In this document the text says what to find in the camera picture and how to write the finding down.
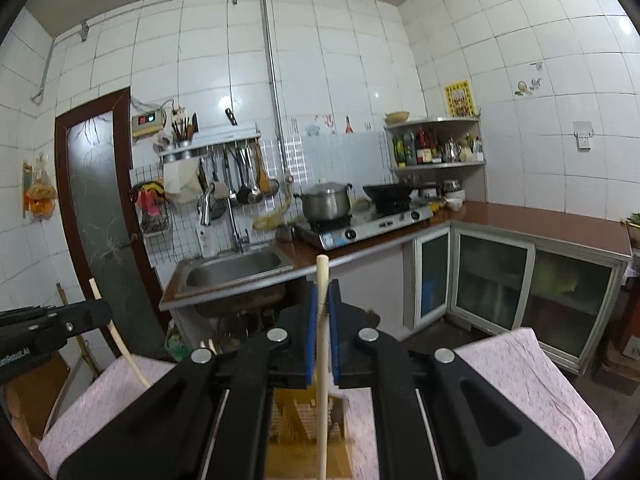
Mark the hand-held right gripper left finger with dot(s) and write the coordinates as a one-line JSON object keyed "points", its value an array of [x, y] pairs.
{"points": [[312, 345]]}

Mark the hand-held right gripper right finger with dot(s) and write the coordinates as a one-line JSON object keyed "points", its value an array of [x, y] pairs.
{"points": [[334, 350]]}

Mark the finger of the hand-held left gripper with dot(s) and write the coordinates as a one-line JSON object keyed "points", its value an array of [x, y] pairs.
{"points": [[85, 317]]}

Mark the single light wooden chopstick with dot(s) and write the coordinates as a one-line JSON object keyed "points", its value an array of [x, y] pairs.
{"points": [[120, 342], [322, 270]]}

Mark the yellow perforated metal utensil holder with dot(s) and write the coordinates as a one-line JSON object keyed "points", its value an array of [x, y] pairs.
{"points": [[295, 435]]}

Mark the row of hanging kitchen utensils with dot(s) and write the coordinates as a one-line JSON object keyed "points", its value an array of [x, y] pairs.
{"points": [[242, 180]]}

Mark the metal cup with utensils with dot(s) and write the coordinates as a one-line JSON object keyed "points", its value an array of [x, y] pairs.
{"points": [[182, 135]]}

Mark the wooden stick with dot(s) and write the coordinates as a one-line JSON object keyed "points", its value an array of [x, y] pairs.
{"points": [[86, 356]]}

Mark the brown wooden board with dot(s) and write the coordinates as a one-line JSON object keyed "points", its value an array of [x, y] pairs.
{"points": [[32, 397]]}

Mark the green plastic bag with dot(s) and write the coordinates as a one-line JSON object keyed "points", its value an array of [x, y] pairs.
{"points": [[175, 347]]}

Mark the steel sink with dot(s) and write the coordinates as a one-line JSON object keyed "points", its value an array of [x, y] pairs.
{"points": [[235, 270]]}

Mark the brown door with frosted glass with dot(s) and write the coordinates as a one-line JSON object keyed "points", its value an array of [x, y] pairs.
{"points": [[95, 200]]}

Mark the steel gas stove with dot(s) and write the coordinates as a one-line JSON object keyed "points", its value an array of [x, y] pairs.
{"points": [[365, 230]]}

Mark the hanging plastic bag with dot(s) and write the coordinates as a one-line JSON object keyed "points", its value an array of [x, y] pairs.
{"points": [[40, 195]]}

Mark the yellow plastic scoop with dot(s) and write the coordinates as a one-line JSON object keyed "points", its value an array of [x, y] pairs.
{"points": [[270, 221]]}

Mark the steel cooking pot with lid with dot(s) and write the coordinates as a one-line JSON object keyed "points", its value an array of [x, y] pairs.
{"points": [[325, 205]]}

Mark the white dish soap bottle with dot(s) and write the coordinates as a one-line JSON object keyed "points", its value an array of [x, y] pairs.
{"points": [[206, 245]]}

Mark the yellow and black cloth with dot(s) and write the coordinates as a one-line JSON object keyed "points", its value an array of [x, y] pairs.
{"points": [[150, 190]]}

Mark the steel faucet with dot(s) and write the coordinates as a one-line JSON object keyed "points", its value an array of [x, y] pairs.
{"points": [[232, 225]]}

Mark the black wok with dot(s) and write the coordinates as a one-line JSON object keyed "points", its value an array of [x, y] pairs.
{"points": [[387, 192]]}

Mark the white hanging cloth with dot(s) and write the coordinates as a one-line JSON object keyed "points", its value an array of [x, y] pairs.
{"points": [[180, 180]]}

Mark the pink floral tablecloth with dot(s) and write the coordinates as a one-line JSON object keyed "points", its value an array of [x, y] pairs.
{"points": [[525, 395]]}

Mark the row of condiment bottles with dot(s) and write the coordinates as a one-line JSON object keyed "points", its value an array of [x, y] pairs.
{"points": [[422, 147]]}

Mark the brown top kitchen counter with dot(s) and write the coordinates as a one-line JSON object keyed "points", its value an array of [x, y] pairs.
{"points": [[525, 220]]}

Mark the beige bowl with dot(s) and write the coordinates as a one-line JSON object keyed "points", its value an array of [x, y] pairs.
{"points": [[397, 117]]}

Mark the white corner shelf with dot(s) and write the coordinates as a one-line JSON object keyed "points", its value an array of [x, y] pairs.
{"points": [[435, 121]]}

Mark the green vegetables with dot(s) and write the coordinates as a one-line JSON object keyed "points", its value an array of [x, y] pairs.
{"points": [[634, 220]]}

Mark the beige wall control box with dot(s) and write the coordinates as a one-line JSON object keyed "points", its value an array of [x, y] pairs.
{"points": [[149, 121]]}

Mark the steel wall rack shelf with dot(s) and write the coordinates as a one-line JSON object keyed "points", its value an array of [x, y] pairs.
{"points": [[220, 141]]}

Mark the white wall power strip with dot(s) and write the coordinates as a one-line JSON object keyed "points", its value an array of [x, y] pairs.
{"points": [[179, 112]]}

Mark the grey wall pipe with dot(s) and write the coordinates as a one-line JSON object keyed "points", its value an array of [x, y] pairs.
{"points": [[272, 70]]}

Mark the yellow wall poster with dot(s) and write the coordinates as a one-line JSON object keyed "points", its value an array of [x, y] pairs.
{"points": [[457, 100]]}

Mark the white wall socket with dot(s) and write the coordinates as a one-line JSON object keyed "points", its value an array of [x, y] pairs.
{"points": [[582, 137]]}

